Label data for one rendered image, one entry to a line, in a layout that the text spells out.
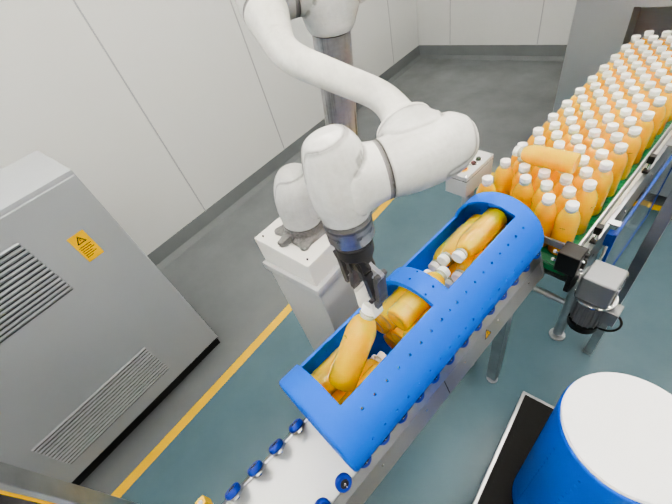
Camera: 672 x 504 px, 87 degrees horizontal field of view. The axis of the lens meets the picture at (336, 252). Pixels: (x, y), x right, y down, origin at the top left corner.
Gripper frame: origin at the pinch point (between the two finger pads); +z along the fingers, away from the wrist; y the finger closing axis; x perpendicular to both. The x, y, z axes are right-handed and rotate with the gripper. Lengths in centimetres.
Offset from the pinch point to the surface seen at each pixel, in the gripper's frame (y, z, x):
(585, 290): 27, 55, 76
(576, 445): 45, 31, 13
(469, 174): -25, 24, 81
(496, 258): 9.8, 15.1, 39.2
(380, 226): -127, 134, 120
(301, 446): -6, 42, -32
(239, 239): -226, 134, 35
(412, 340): 8.3, 13.8, 3.7
